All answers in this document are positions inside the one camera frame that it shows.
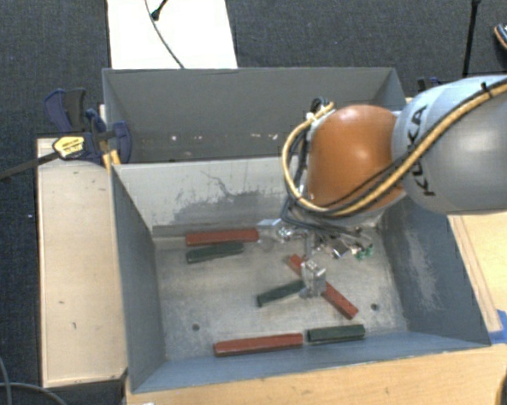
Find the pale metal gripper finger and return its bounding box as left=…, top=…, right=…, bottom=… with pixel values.
left=256, top=217, right=294, bottom=253
left=297, top=258, right=329, bottom=301

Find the red-brown flat block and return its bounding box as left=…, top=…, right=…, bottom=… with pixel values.
left=184, top=227, right=262, bottom=249
left=212, top=332, right=305, bottom=358
left=286, top=250, right=360, bottom=325

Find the dark green flat block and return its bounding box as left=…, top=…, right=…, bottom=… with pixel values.
left=184, top=241, right=247, bottom=266
left=305, top=323, right=368, bottom=347
left=254, top=279, right=308, bottom=309

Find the grey metal bin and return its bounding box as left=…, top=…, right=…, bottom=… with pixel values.
left=101, top=45, right=494, bottom=396

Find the pale wood flat board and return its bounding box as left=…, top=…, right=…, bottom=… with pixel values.
left=26, top=132, right=131, bottom=389

